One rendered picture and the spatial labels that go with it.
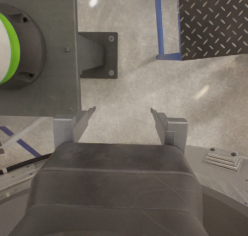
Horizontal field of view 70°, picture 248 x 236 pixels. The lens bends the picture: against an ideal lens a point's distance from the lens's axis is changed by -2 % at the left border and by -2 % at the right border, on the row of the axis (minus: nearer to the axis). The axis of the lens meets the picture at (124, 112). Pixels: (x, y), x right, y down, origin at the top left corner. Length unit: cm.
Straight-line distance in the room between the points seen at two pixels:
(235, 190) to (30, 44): 61
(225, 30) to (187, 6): 15
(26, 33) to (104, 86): 98
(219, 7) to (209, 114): 87
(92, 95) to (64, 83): 95
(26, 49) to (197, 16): 54
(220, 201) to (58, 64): 46
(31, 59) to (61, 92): 8
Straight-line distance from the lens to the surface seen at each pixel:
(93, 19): 130
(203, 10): 72
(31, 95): 39
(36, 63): 35
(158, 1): 118
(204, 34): 71
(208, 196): 52
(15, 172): 86
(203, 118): 143
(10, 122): 123
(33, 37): 35
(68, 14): 36
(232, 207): 50
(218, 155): 71
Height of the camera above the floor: 126
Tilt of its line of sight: 73 degrees down
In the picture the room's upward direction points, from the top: 175 degrees counter-clockwise
